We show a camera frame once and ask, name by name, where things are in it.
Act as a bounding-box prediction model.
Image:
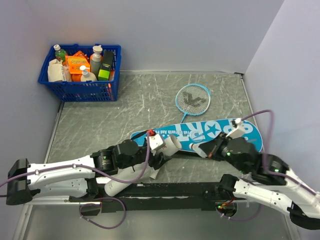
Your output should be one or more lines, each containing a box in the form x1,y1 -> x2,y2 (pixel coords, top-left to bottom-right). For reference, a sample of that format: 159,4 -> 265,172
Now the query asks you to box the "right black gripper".
198,130 -> 248,173

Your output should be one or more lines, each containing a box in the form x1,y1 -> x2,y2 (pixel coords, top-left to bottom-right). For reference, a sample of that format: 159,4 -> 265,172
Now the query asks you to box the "white shuttlecock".
189,143 -> 208,158

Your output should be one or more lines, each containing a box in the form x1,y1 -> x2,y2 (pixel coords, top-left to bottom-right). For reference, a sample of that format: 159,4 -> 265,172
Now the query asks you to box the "blue racket cover bag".
130,118 -> 263,156

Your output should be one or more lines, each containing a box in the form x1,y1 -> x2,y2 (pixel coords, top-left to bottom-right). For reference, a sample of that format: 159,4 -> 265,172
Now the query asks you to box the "white shuttlecock tube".
104,134 -> 183,198

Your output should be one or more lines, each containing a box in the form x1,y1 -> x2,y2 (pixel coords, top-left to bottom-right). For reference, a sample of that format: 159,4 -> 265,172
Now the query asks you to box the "blue badminton racket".
149,83 -> 212,181

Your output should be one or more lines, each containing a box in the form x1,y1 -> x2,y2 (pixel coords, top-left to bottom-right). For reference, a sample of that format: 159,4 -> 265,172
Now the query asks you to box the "blue plastic basket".
38,44 -> 122,102

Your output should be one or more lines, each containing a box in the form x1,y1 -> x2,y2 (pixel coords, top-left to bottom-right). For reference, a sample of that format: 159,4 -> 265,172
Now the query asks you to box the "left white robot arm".
5,139 -> 176,206

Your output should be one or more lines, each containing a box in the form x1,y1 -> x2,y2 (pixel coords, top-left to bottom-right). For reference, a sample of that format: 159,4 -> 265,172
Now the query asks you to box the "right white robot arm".
193,133 -> 320,230

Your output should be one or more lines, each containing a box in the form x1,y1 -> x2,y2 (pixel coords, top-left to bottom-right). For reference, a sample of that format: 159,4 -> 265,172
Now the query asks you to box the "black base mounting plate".
68,182 -> 248,213

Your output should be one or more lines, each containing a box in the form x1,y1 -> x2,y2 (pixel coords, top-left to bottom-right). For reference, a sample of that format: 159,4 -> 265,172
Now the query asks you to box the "black green box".
98,49 -> 114,81

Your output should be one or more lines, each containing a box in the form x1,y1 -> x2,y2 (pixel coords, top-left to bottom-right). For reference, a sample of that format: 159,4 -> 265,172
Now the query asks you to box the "beige pump bottle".
79,65 -> 97,82

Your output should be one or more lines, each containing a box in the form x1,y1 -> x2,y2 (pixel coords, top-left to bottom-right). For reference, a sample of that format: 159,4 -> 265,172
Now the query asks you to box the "grey pump bottle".
90,45 -> 103,79

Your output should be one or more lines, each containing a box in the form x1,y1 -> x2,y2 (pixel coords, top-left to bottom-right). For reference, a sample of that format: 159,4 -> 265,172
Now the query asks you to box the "orange snack packet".
66,50 -> 91,75

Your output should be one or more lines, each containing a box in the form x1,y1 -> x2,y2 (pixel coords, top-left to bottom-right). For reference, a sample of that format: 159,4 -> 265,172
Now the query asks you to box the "beige cloth bag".
47,59 -> 72,83

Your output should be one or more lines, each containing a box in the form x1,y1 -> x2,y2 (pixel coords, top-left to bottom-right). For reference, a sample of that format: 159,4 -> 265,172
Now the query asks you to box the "green drink bottle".
53,44 -> 68,62

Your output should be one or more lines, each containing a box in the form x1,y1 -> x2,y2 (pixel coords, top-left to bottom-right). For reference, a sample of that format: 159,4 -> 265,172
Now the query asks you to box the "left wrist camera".
147,129 -> 165,156

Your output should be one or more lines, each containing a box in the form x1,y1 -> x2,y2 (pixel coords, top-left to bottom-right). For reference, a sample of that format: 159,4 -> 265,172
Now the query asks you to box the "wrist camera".
147,129 -> 165,156
226,118 -> 245,139

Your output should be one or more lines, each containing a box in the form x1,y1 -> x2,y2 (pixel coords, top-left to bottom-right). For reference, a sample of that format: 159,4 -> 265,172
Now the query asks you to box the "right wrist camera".
226,118 -> 245,139

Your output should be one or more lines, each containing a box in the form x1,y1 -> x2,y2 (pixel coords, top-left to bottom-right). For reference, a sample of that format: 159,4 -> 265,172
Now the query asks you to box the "aluminium rail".
23,181 -> 290,206

